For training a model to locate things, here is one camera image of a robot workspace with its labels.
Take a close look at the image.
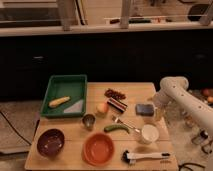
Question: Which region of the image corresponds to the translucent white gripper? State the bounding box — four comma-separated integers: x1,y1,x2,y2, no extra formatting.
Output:
149,90,171,122

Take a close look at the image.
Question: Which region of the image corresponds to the blue sponge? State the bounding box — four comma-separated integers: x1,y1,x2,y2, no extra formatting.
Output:
135,104,154,116

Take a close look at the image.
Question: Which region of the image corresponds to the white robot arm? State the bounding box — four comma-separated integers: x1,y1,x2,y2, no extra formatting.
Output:
152,76,213,138

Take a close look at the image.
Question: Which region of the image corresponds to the orange-red bowl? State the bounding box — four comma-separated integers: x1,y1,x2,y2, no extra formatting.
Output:
82,133,115,166

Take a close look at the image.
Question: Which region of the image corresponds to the dark purple bowl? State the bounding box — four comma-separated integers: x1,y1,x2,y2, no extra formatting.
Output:
37,129,65,158

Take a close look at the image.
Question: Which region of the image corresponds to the white plastic cup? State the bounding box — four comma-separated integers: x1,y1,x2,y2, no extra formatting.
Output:
139,124,159,144

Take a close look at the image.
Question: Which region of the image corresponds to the metal fork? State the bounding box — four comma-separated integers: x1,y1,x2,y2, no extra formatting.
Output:
112,116,141,133

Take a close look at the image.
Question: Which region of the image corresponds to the bunch of dark red grapes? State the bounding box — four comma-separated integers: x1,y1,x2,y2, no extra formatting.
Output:
104,89,126,100

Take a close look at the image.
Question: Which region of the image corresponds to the green chili pepper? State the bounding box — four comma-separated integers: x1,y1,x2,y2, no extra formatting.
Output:
104,125,130,134

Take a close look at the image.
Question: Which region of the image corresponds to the yellow-orange fruit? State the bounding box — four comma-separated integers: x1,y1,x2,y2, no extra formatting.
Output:
96,103,109,115

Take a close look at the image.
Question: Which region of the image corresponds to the white dish brush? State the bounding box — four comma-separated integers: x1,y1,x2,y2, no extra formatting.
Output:
122,150,170,164

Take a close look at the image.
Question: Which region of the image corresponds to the small metal cup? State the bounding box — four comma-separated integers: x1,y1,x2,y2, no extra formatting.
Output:
82,114,96,130

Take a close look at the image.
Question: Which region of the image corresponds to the white cloth in tray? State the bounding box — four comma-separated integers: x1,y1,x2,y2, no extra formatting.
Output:
64,100,83,113

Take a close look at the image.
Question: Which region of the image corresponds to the yellow corn cob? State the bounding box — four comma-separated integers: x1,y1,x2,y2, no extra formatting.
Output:
48,96,70,108

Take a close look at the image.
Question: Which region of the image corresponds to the green plastic tray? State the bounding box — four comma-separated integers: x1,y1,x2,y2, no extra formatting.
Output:
40,75,87,118

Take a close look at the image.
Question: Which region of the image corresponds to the black cable on floor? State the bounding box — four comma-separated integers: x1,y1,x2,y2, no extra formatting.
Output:
0,110,33,147

